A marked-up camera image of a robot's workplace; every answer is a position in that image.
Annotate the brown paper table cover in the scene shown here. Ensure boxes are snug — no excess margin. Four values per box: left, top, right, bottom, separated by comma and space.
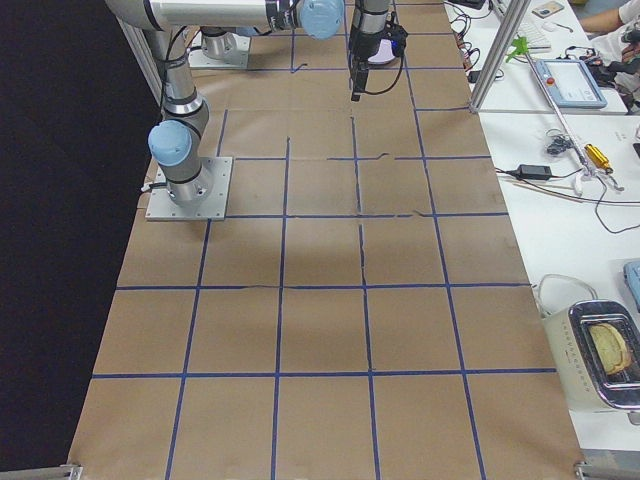
69, 1, 580, 479

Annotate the yellow tool handle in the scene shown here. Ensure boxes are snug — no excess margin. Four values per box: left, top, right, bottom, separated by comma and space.
584, 144, 613, 174

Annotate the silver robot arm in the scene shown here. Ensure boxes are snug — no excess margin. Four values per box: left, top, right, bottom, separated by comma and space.
348, 0, 397, 102
107, 1, 344, 205

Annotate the teach pendant tablet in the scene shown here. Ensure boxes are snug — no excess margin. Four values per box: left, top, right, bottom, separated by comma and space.
534, 59, 607, 109

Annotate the black power adapter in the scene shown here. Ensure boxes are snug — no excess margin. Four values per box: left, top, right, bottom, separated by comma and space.
516, 164, 553, 181

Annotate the toast slice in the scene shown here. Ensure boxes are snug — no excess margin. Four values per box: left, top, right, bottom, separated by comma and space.
589, 323, 631, 375

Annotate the lilac plate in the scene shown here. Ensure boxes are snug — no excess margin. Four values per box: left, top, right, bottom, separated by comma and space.
368, 39, 396, 66

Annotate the cream toaster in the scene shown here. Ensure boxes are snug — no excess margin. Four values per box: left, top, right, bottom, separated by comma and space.
542, 300, 639, 416

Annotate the aluminium frame post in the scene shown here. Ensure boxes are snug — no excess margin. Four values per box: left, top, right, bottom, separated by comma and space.
469, 0, 529, 113

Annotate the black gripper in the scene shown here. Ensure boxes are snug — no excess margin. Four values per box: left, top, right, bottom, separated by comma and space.
349, 48, 371, 95

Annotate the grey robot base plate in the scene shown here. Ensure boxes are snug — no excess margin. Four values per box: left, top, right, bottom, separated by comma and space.
146, 157, 233, 221

